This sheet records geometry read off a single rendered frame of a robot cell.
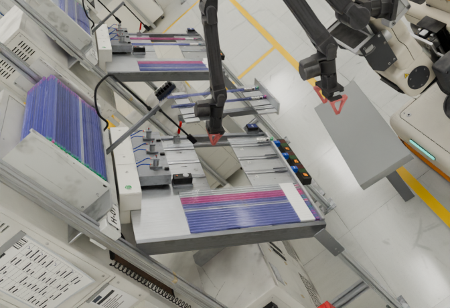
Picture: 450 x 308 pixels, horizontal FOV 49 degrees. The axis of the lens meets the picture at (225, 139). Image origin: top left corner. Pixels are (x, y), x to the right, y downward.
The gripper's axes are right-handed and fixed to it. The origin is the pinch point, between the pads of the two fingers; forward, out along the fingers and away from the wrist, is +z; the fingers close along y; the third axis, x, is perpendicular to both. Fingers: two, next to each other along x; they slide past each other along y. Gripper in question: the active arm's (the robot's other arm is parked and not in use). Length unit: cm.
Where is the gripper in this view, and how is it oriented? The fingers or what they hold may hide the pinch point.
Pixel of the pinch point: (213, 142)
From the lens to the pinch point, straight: 225.2
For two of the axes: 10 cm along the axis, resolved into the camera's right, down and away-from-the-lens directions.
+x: 9.6, -0.4, 2.9
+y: 2.7, 5.1, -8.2
